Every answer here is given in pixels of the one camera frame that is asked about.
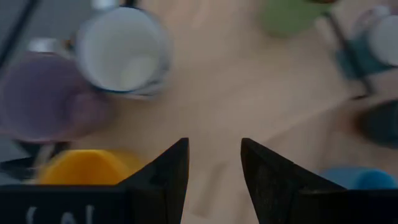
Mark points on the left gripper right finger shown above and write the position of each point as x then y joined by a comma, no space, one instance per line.
270,186

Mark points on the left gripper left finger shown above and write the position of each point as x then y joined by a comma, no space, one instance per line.
164,186

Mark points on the yellow mug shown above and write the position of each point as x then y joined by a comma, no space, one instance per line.
87,168

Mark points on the light blue faceted mug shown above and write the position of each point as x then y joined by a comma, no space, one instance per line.
360,179

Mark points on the speckled teal brown mug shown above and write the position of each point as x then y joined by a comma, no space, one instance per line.
382,124

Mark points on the purple ribbed mug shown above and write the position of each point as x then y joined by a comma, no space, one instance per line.
40,99

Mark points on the teal mug white interior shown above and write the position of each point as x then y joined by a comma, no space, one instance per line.
360,62

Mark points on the green mug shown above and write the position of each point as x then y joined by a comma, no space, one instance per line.
289,17

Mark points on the wooden shelf black metal frame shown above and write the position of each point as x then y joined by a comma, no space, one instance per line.
233,93

